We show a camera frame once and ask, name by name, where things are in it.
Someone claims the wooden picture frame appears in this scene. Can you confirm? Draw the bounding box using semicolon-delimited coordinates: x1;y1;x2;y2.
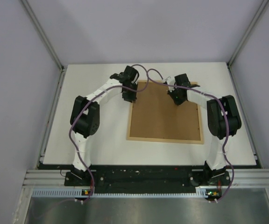
127;80;204;144

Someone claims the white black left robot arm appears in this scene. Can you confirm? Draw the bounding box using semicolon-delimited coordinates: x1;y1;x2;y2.
69;66;139;185

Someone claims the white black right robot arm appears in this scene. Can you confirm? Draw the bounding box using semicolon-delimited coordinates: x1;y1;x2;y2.
164;73;242;185

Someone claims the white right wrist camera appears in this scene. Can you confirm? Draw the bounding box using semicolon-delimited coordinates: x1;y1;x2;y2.
163;76;175;88

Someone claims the aluminium right corner post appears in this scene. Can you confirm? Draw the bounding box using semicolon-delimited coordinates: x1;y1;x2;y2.
227;0;269;69

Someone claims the aluminium corner post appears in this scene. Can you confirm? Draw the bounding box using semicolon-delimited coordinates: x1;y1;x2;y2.
227;0;269;69
19;0;64;71

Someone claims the aluminium left table rail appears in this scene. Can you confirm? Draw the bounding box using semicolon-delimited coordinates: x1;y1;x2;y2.
34;67;67;169

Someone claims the aluminium table rail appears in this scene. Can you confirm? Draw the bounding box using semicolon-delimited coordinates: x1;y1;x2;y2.
34;67;67;169
226;63;264;168

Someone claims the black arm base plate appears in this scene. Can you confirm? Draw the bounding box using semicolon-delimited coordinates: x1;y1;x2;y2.
65;165;231;189

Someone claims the aluminium right table rail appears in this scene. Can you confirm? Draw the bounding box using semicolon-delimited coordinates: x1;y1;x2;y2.
226;63;264;168

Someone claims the aluminium left corner post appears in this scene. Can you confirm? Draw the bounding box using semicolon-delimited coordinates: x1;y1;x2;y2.
19;0;64;71

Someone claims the aluminium front rail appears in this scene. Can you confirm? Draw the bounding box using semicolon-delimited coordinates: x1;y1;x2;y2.
22;169;269;188

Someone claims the white slotted cable duct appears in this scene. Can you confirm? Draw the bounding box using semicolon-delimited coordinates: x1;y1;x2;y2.
32;188;221;199

